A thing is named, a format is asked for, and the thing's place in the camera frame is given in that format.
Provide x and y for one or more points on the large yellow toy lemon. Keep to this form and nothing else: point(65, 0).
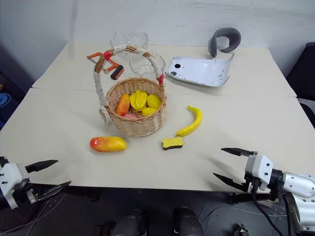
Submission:
point(154, 101)

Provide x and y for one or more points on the blue round object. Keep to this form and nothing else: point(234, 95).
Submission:
point(4, 105)

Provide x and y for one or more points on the small yellow toy lemon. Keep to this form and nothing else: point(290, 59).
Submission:
point(148, 111)

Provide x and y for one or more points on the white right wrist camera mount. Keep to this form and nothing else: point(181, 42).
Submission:
point(261, 164)

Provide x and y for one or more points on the black table frame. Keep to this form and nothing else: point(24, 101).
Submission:
point(246, 197)

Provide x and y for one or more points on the orange and black hacksaw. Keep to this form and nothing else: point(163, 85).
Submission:
point(117, 73)

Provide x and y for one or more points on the yellow and black sponge eraser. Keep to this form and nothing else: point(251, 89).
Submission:
point(172, 142)

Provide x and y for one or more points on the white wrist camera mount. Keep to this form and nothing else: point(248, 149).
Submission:
point(12, 174)
point(261, 164)

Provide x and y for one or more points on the white plastic shell panel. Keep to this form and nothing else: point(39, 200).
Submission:
point(201, 71)

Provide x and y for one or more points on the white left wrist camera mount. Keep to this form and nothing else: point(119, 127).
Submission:
point(12, 174)

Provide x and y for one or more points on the yellow toy banana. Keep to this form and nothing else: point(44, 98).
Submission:
point(195, 123)

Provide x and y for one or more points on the pink toy peach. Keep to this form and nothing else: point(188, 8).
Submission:
point(129, 116)

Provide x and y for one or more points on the black chair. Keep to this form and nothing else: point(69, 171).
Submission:
point(307, 73)

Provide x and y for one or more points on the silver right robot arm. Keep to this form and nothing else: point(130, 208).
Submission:
point(300, 182)

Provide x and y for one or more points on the grey curved padded band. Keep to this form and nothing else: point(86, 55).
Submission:
point(233, 37)

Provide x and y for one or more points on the large clear glass bowl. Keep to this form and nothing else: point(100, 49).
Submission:
point(128, 39)

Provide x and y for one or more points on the small black metal bracket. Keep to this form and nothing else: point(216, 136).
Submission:
point(241, 231)

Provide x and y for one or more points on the yellow toy starfruit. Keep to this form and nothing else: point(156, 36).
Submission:
point(138, 99)

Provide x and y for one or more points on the large orange yellow toy mango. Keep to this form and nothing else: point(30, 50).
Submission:
point(108, 144)

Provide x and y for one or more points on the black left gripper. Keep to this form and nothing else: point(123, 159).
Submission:
point(25, 194)

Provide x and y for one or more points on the small clear glass bowl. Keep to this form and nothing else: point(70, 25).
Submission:
point(142, 67)

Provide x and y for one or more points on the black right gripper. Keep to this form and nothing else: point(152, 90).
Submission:
point(251, 184)

